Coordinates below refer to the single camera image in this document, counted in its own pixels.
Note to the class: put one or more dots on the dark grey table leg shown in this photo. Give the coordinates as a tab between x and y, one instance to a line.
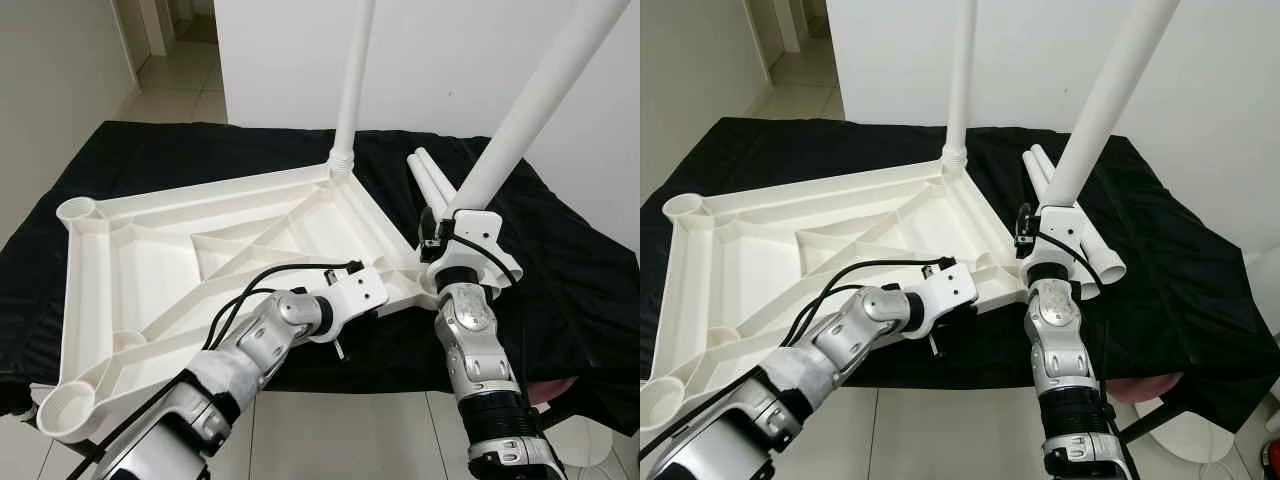
1150	420

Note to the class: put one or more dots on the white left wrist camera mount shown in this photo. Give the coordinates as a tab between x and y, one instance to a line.
945	290
355	295

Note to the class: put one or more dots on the pink cushion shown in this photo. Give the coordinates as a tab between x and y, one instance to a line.
1150	385
555	388

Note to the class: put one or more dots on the red round appliance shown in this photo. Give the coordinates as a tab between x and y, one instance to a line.
1272	455

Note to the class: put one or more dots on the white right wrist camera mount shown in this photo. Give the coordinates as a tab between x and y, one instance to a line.
1065	220
480	222

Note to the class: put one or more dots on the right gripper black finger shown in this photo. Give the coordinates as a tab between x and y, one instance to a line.
1025	225
429	227

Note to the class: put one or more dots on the black tablecloth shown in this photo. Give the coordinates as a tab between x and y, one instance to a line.
570	300
1180	300

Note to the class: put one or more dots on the white plastic table top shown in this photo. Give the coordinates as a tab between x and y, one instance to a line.
750	280
150	280

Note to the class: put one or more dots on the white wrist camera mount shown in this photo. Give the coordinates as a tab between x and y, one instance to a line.
1065	220
480	222
355	295
945	290

